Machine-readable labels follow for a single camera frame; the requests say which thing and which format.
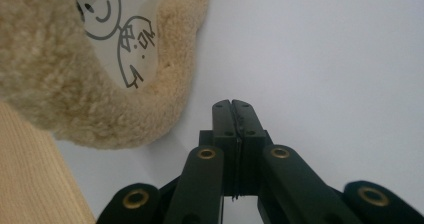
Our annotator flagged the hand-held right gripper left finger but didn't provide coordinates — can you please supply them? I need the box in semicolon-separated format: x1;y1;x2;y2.
163;99;241;224

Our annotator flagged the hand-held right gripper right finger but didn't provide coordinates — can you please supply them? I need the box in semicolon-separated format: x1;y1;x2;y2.
232;99;364;224

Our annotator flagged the beige plush pad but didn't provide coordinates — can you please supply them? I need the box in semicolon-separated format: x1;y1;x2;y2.
0;0;212;151

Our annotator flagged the wooden board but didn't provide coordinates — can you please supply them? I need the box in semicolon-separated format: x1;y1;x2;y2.
0;100;96;224

